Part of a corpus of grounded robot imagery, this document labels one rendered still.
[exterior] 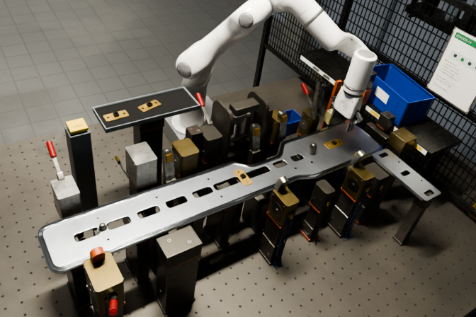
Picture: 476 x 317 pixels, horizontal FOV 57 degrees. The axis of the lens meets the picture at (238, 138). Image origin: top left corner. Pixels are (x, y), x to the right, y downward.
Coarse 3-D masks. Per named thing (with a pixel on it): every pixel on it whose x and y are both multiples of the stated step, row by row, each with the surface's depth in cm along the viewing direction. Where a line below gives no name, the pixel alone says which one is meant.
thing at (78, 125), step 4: (72, 120) 151; (76, 120) 151; (80, 120) 151; (68, 124) 149; (72, 124) 149; (76, 124) 150; (80, 124) 150; (84, 124) 150; (68, 128) 148; (72, 128) 148; (76, 128) 148; (80, 128) 148; (84, 128) 149; (88, 128) 149; (72, 132) 147; (76, 132) 148
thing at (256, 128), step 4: (252, 124) 173; (256, 124) 172; (252, 128) 172; (256, 128) 172; (260, 128) 174; (252, 132) 173; (256, 132) 172; (252, 136) 173; (256, 136) 174; (252, 140) 174; (256, 140) 175; (252, 144) 175; (256, 144) 176; (252, 148) 176; (256, 148) 176
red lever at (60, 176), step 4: (48, 144) 144; (52, 144) 145; (48, 148) 144; (52, 148) 145; (52, 152) 144; (52, 156) 144; (56, 160) 144; (56, 164) 144; (56, 168) 144; (60, 172) 143; (60, 176) 143
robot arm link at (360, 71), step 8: (360, 56) 157; (368, 56) 157; (376, 56) 158; (352, 64) 160; (360, 64) 157; (368, 64) 157; (352, 72) 161; (360, 72) 159; (368, 72) 159; (352, 80) 162; (360, 80) 161; (368, 80) 163; (352, 88) 164; (360, 88) 163
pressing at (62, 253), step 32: (288, 160) 174; (320, 160) 177; (160, 192) 152; (192, 192) 154; (224, 192) 156; (256, 192) 159; (64, 224) 137; (96, 224) 138; (128, 224) 140; (160, 224) 142; (64, 256) 128
